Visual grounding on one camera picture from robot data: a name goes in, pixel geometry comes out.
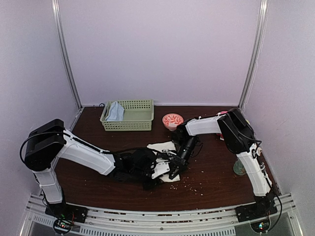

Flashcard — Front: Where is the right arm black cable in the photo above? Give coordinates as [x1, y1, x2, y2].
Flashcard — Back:
[246, 137, 263, 158]

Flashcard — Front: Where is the green plastic basket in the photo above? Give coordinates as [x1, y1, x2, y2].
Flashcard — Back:
[100, 99, 154, 131]

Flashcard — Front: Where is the right aluminium frame post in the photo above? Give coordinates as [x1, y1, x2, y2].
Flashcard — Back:
[238, 0, 269, 111]

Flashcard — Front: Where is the left aluminium frame post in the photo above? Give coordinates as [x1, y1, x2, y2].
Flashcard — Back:
[51, 0, 83, 110]

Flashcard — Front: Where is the aluminium frame post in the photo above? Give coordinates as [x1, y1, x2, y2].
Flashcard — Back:
[51, 0, 83, 110]
[238, 0, 269, 111]

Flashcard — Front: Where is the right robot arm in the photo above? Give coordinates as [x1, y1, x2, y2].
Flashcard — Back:
[171, 108, 277, 217]

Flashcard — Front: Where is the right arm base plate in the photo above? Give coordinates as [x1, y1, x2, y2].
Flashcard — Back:
[235, 203, 278, 222]

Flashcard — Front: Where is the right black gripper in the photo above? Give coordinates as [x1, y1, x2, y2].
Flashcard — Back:
[170, 136, 198, 180]

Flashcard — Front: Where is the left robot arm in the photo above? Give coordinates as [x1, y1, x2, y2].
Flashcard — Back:
[19, 119, 161, 218]

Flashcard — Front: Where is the cream floral mug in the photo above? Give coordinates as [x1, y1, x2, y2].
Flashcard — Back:
[233, 159, 247, 176]

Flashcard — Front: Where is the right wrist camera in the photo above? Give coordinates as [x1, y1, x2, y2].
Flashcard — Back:
[161, 149, 177, 158]

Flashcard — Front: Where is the front aluminium rail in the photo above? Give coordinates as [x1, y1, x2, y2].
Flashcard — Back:
[18, 194, 303, 236]

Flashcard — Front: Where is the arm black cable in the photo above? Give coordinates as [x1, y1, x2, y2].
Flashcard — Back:
[19, 131, 67, 165]
[246, 137, 263, 158]

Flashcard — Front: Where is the red patterned white bowl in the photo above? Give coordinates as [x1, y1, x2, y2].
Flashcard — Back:
[162, 113, 184, 131]

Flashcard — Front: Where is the light blue towel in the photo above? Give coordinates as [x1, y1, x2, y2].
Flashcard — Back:
[105, 101, 125, 122]

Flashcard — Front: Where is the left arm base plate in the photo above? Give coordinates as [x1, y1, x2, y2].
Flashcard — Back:
[45, 205, 88, 223]

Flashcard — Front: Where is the white towel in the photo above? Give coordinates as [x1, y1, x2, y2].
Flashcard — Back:
[147, 141, 180, 182]

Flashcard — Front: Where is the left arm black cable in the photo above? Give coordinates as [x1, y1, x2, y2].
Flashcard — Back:
[19, 131, 67, 165]

